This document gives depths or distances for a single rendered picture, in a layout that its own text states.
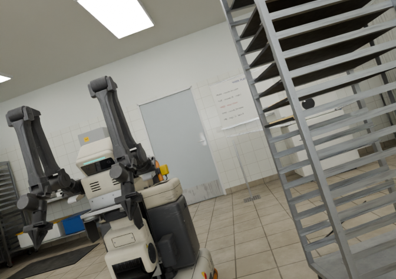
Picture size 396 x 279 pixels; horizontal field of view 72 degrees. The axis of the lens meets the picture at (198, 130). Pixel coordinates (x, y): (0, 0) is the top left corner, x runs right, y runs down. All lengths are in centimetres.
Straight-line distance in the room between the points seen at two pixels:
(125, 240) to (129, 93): 406
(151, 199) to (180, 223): 23
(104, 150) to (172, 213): 58
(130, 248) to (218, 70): 405
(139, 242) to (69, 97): 461
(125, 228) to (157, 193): 29
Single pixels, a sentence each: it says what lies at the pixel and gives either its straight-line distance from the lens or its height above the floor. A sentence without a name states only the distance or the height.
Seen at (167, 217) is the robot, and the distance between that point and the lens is 177.
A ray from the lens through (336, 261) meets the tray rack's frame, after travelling 181.
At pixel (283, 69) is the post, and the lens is 124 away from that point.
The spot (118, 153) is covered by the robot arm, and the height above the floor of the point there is 104.
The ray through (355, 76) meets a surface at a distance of 141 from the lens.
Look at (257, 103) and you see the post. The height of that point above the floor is 110.
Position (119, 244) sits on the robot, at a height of 60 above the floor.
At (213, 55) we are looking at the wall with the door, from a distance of 521.
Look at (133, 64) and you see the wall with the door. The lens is 547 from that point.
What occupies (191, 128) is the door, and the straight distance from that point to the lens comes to 506.
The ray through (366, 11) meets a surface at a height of 131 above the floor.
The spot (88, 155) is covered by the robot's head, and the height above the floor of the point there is 109.
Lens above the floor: 96
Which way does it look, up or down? 3 degrees up
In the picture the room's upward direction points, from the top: 18 degrees counter-clockwise
